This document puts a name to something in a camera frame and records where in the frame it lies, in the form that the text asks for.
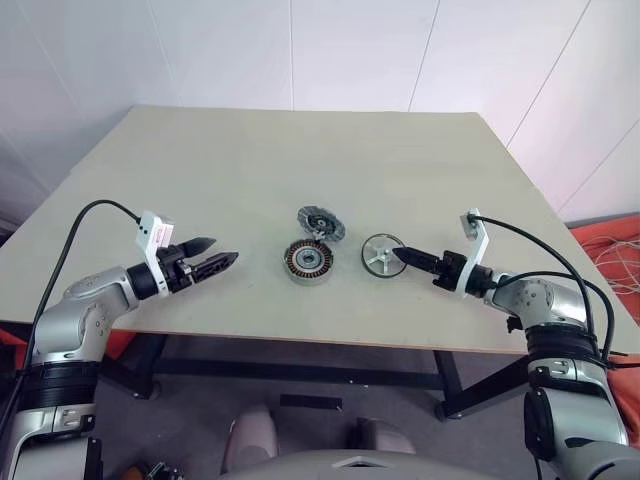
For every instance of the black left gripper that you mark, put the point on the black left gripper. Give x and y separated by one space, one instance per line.
175 267

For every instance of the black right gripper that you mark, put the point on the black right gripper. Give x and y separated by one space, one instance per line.
450 270

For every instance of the silver round cover plate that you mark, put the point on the silver round cover plate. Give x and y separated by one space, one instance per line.
381 254

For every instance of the copper wound stator ring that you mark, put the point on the copper wound stator ring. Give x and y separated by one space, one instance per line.
295 260

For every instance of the small motor rotor disc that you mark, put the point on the small motor rotor disc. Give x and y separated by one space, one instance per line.
320 222

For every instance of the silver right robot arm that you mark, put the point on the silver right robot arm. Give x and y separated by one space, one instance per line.
540 300

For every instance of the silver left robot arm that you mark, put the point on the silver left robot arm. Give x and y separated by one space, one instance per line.
75 310

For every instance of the black flat block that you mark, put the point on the black flat block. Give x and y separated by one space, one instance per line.
310 401

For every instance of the pinkish grey rounded shape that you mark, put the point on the pinkish grey rounded shape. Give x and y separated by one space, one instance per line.
250 435
385 437

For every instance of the black device on floor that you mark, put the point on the black device on floor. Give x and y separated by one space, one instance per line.
162 471

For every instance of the grey robot torso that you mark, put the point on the grey robot torso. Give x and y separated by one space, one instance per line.
320 467

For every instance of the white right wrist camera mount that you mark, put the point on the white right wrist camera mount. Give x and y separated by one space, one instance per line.
475 260

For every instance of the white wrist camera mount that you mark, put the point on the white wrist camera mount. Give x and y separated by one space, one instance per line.
475 260
149 232

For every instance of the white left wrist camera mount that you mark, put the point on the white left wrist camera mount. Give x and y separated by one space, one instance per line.
149 232

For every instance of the black table frame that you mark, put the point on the black table frame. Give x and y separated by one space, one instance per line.
446 375

